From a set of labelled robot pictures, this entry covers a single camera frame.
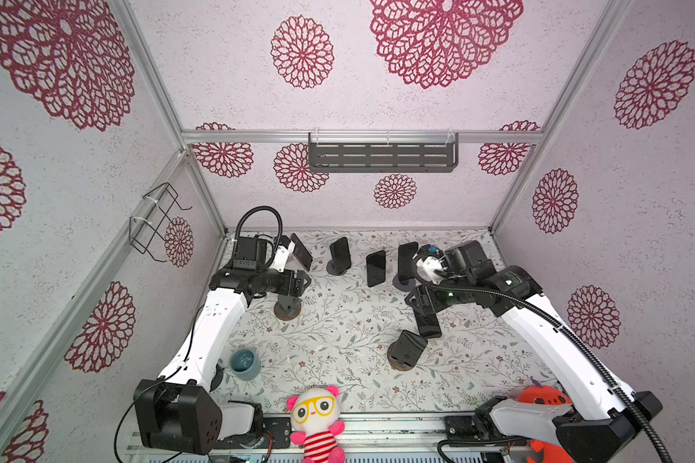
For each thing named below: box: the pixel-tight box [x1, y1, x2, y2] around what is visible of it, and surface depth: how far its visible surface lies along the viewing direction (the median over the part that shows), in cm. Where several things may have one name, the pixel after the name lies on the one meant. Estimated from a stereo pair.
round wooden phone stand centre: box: [387, 349, 417, 372], surface depth 86 cm
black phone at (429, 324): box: [414, 310, 443, 338], surface depth 94 cm
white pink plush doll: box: [286, 384, 346, 463], surface depth 71 cm
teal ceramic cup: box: [228, 347, 262, 382], surface depth 83 cm
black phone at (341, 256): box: [330, 236, 352, 274], surface depth 108 cm
